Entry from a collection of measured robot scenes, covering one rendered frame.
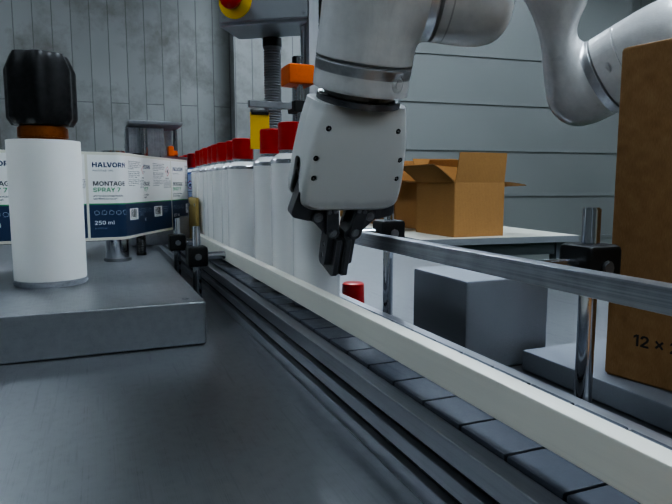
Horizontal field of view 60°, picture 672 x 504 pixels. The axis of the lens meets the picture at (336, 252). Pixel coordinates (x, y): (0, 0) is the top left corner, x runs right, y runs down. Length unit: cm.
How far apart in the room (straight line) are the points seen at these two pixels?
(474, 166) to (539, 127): 377
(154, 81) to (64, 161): 451
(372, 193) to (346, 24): 15
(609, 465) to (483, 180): 246
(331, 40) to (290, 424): 30
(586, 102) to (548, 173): 546
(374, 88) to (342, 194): 10
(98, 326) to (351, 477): 37
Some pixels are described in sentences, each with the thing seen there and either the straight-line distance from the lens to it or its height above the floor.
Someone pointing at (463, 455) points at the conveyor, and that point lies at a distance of 31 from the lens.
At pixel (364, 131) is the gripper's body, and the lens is 51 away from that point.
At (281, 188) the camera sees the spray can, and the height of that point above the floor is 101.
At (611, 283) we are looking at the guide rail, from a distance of 34.
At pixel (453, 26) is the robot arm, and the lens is 50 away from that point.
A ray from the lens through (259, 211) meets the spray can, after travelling 78.
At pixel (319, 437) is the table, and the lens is 44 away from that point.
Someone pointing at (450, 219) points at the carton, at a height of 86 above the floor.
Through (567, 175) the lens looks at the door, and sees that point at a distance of 657.
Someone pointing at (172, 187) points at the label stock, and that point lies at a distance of 126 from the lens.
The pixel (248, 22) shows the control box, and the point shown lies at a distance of 108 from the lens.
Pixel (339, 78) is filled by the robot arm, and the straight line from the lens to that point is 49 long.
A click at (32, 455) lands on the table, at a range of 46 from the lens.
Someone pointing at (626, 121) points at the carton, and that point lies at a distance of 53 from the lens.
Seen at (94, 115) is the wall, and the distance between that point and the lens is 529.
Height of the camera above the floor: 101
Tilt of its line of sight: 7 degrees down
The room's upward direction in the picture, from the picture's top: straight up
